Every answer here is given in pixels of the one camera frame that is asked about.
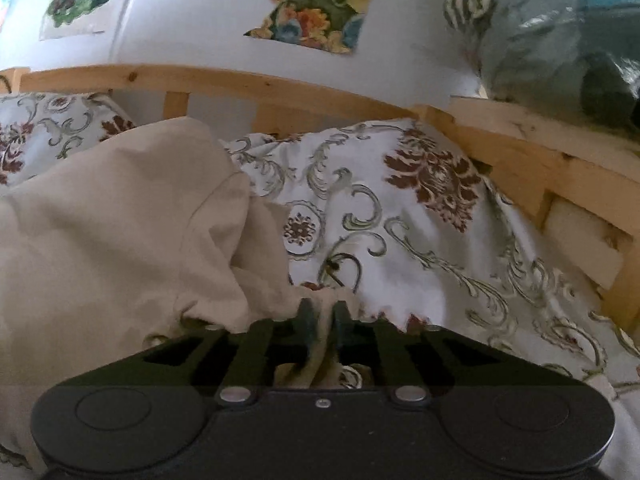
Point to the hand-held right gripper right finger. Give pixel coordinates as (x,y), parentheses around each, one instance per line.
(341,322)

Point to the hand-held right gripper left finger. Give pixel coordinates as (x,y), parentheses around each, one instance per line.
(305,322)

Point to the floral patterned bedsheet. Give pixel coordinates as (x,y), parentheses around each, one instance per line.
(450,260)

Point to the floral patterned pillow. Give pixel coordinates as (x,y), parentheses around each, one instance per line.
(55,125)

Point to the plastic-wrapped bedding bundle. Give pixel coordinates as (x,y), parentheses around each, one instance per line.
(550,35)

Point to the wooden bed frame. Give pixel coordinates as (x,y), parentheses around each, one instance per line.
(550,170)

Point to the torn landscape wall poster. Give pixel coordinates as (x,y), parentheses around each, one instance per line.
(315,5)

